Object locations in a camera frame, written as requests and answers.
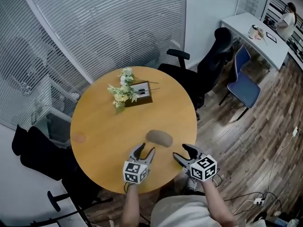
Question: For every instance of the black framed desk sign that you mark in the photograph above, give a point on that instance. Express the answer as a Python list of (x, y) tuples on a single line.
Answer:
[(271, 37)]

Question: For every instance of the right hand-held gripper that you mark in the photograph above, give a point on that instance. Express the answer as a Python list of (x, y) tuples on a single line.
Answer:
[(203, 168)]

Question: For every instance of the small pink flowers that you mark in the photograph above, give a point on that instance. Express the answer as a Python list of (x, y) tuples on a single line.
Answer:
[(261, 33)]

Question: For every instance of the person's left forearm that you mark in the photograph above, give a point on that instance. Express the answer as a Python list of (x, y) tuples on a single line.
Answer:
[(131, 204)]

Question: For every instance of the white floor socket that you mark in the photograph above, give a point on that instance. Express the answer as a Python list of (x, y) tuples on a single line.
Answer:
[(295, 131)]

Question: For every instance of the black metal stand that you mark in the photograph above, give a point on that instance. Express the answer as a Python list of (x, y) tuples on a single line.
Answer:
[(54, 201)]

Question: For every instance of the black metal railing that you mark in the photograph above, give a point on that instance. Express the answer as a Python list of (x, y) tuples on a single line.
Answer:
[(277, 2)]

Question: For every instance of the person's grey shoe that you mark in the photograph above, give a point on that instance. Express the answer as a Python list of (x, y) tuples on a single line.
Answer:
[(193, 184)]

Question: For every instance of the grey zippered fabric case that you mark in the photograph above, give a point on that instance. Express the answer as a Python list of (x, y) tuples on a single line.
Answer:
[(158, 138)]

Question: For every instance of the white yellow flower bouquet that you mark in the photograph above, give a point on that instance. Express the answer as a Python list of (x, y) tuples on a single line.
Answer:
[(122, 91)]

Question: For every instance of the white power strip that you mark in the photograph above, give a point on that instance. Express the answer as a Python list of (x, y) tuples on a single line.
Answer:
[(258, 200)]

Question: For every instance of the blue padded chair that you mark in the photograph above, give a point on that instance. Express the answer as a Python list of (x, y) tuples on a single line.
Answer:
[(243, 89)]

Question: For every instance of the white rectangular desk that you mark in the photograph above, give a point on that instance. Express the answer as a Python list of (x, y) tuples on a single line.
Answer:
[(239, 25)]

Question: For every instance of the brown wooden tissue box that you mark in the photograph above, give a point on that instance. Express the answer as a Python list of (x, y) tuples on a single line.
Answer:
[(139, 98)]

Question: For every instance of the person's white t-shirt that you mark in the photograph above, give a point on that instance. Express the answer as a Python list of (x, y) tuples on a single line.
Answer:
[(180, 212)]

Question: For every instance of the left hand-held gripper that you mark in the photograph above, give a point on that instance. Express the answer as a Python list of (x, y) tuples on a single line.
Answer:
[(133, 171)]

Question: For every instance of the white insulated cup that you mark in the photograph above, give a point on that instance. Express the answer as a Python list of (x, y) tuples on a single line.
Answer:
[(252, 32)]

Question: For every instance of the black mesh office chair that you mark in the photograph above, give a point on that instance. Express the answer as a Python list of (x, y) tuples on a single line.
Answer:
[(213, 63), (42, 155)]

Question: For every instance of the person's right forearm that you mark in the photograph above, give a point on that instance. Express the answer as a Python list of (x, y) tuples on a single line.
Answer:
[(215, 202)]

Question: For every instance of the blue bag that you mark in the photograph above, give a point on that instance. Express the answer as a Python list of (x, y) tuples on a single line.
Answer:
[(293, 222)]

